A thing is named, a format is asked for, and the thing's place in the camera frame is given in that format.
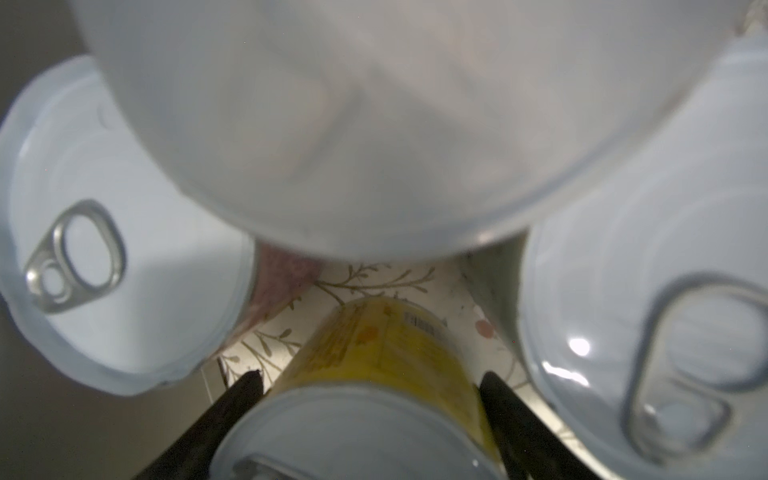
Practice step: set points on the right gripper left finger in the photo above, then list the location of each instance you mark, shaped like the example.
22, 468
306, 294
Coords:
190, 456

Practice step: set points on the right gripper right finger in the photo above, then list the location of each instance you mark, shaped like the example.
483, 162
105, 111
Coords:
528, 448

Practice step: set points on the yellow label can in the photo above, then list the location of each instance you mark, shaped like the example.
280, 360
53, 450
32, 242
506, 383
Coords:
379, 391

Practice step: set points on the beige metal cabinet counter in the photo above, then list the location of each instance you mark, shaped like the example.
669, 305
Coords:
52, 427

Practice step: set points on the silver top can right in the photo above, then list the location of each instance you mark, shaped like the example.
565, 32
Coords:
640, 309

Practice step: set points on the floral table mat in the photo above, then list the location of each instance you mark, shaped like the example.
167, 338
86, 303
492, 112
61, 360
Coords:
438, 286

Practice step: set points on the dark red label can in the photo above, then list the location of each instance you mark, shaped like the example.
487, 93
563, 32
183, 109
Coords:
120, 281

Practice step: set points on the plastic lid tall can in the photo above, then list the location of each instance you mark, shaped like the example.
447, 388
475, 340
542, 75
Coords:
393, 130

